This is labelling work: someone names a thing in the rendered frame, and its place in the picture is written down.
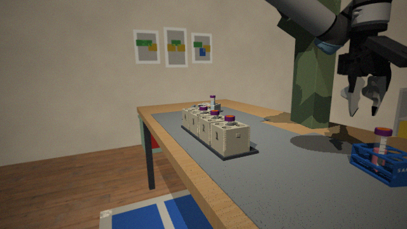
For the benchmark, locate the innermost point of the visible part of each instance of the grey bench mat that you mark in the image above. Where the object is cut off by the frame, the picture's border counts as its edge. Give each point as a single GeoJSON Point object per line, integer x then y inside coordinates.
{"type": "Point", "coordinates": [295, 181]}

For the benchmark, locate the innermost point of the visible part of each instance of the beige block with round holes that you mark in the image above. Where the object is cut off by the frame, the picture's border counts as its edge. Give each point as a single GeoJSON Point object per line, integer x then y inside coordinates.
{"type": "Point", "coordinates": [186, 116]}
{"type": "Point", "coordinates": [194, 123]}
{"type": "Point", "coordinates": [230, 140]}
{"type": "Point", "coordinates": [204, 127]}

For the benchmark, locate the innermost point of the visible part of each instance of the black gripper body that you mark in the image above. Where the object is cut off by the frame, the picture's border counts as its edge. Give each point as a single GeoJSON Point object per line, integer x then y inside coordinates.
{"type": "Point", "coordinates": [370, 62]}

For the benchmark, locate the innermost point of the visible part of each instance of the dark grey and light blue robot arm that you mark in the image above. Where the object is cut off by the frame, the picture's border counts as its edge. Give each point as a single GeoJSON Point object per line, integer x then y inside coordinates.
{"type": "Point", "coordinates": [331, 30]}

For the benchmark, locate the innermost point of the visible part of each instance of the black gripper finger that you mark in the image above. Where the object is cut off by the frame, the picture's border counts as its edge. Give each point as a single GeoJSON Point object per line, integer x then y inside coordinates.
{"type": "Point", "coordinates": [356, 83]}
{"type": "Point", "coordinates": [376, 88]}

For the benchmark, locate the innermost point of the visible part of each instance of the blue tube rack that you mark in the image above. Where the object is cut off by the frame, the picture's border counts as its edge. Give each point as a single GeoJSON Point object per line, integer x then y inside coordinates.
{"type": "Point", "coordinates": [392, 175]}

